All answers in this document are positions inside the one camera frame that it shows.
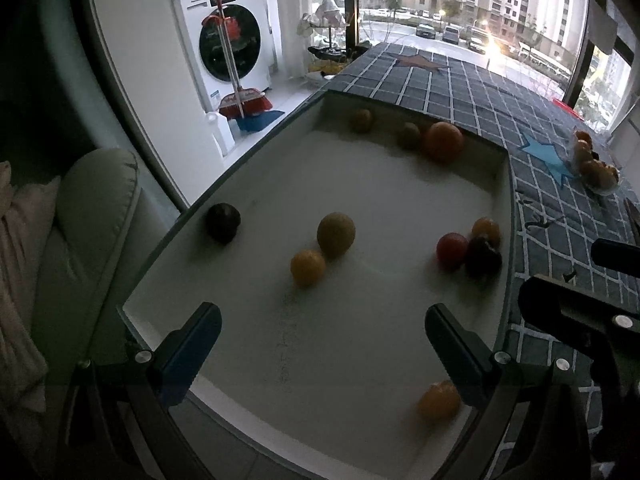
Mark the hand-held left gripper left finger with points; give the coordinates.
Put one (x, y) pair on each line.
(192, 355)

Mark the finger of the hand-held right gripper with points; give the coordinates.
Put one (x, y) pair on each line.
(555, 302)
(617, 256)

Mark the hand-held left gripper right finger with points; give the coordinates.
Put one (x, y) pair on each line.
(450, 345)

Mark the small orange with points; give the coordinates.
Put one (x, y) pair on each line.
(439, 401)
(582, 152)
(612, 173)
(594, 173)
(486, 228)

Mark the dark purple plum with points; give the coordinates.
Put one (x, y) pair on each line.
(223, 222)
(485, 257)

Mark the red round fruit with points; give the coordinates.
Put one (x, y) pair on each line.
(451, 251)

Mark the white shallow box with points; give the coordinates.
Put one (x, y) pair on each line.
(350, 320)

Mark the yellow orange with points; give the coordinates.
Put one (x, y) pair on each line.
(307, 268)

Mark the yellow-green round fruit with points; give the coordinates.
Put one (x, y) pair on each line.
(336, 234)

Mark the large orange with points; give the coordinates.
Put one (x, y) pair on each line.
(443, 141)

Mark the brown kiwi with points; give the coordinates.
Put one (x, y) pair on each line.
(361, 120)
(409, 135)

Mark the clear glass bowl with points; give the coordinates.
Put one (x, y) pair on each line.
(607, 190)

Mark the beige sofa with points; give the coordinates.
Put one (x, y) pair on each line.
(100, 185)

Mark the pink cloth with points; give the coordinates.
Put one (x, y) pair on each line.
(25, 240)

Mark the grey checked star blanket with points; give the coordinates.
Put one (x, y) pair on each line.
(475, 90)

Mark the white plastic jug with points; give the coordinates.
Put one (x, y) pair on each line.
(220, 132)

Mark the hanging white cloth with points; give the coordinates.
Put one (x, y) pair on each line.
(602, 27)

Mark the blue dustpan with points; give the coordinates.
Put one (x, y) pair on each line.
(255, 123)

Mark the red broom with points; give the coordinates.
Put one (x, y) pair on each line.
(245, 102)

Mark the black tiered stand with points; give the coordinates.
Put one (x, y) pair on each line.
(327, 52)

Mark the white washing machine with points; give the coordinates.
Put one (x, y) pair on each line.
(190, 10)

